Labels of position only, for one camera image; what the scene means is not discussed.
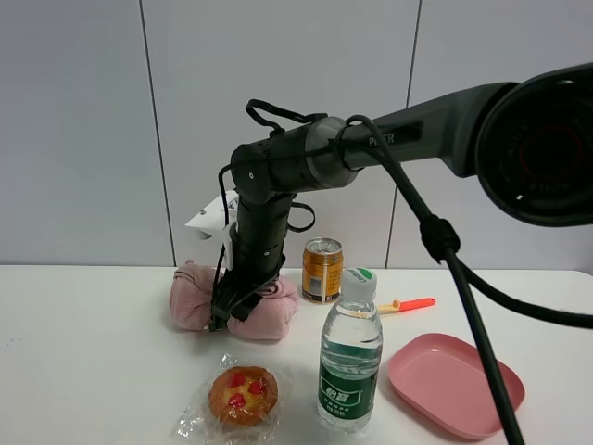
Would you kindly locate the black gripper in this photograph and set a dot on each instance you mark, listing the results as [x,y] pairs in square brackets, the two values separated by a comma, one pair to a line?
[255,257]

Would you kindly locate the pink towel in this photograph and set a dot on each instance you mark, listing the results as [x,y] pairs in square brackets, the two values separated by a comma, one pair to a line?
[190,305]

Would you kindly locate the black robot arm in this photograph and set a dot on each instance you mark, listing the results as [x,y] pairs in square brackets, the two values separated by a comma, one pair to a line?
[529,144]

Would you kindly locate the gold beverage can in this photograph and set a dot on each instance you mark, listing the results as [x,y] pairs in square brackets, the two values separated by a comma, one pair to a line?
[322,268]

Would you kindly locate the clear water bottle green label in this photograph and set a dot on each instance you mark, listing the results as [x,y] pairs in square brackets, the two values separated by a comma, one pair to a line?
[351,352]

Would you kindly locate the orange yellow plastic knife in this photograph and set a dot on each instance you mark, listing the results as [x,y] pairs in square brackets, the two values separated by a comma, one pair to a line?
[406,305]

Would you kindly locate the wrapped fruit tart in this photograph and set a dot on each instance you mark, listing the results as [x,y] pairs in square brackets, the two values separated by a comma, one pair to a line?
[241,401]

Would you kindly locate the pink plastic plate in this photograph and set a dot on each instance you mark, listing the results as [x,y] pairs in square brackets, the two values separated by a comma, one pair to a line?
[442,377]

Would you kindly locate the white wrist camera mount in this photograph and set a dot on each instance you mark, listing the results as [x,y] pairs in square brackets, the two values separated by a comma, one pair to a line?
[214,222]

